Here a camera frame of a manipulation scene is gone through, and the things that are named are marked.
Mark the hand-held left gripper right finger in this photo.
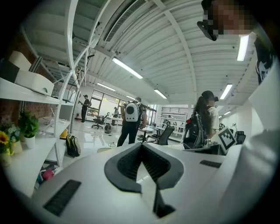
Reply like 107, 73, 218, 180
142, 142, 241, 224

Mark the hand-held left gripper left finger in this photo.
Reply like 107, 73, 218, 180
21, 142, 158, 224

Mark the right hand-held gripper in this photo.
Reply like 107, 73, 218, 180
216, 122, 238, 155

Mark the magenta fabric bag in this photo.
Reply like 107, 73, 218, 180
41, 168, 55, 181

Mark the black and yellow backpack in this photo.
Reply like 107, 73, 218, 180
65, 134, 81, 158

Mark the ceiling light strip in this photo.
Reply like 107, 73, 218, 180
237, 35, 250, 62
220, 83, 233, 100
154, 88, 168, 99
111, 56, 144, 79
97, 82, 116, 92

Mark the white display shelving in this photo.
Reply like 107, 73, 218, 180
156, 111, 189, 136

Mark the white shelf unit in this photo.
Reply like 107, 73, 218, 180
0, 50, 88, 197

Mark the white desk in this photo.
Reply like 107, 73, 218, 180
105, 115, 123, 126

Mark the person's black printed shirt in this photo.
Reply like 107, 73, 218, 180
253, 28, 277, 85

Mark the green potted plant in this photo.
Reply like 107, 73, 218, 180
17, 110, 39, 149

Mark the white round-window backpack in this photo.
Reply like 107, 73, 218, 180
124, 102, 140, 123

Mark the pastel flower bouquet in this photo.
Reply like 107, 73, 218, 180
4, 122, 24, 154

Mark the sunflower bouquet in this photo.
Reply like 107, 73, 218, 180
0, 130, 16, 168

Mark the black box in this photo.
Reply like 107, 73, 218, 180
0, 58, 20, 84

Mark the beige foam block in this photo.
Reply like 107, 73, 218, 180
8, 50, 32, 72

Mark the ceiling air vent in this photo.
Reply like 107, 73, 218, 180
103, 0, 147, 43

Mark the black head-mounted camera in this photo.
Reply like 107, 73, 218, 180
196, 0, 218, 42

